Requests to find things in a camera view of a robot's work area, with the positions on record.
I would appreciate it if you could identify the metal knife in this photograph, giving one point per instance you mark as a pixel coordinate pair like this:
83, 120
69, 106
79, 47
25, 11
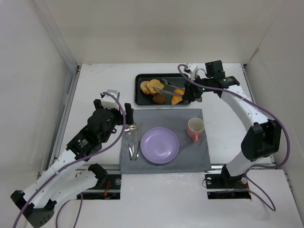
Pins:
139, 136

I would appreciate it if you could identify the purple plate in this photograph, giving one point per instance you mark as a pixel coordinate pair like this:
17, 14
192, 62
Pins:
159, 145

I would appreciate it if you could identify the metal spoon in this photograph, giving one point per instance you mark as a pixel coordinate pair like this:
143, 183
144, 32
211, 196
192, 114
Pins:
133, 128

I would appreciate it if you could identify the sliced brown bread loaf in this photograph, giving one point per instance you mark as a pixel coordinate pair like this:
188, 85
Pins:
154, 83

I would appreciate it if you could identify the pink mug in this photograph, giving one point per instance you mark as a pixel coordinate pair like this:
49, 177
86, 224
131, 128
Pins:
195, 128

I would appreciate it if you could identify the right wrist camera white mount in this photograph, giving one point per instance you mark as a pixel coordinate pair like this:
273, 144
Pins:
191, 69

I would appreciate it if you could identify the dark brown round bun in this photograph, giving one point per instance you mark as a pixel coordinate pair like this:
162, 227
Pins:
159, 99

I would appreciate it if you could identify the grey cloth placemat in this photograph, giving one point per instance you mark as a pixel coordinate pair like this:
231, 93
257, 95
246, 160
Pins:
192, 156

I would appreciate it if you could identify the orange striped croissant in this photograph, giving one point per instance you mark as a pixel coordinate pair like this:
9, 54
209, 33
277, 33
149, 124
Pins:
178, 97

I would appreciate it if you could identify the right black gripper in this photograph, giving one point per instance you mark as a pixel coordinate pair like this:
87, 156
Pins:
190, 94

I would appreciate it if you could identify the left aluminium frame rail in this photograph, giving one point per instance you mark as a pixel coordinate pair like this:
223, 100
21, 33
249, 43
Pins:
68, 95

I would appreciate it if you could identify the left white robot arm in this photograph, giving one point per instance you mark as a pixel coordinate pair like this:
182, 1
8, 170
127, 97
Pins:
41, 200

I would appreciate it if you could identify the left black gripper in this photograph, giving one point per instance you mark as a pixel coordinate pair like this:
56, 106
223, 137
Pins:
128, 111

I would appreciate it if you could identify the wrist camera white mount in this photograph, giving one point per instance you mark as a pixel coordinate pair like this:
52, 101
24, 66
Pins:
108, 102
191, 69

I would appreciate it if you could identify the round ring bread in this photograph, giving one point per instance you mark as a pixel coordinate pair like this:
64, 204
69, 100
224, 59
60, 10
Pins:
144, 88

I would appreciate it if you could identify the metal fork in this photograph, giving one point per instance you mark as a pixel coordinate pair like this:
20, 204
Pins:
127, 135

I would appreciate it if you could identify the black baking tray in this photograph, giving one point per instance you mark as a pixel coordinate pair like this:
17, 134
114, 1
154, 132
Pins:
142, 99

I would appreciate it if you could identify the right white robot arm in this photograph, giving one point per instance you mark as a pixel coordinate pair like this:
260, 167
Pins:
263, 134

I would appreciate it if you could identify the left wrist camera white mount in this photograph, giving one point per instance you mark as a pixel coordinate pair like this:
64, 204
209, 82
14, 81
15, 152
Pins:
108, 102

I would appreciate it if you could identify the metal tongs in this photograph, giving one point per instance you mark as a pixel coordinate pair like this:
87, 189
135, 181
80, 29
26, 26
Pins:
168, 83

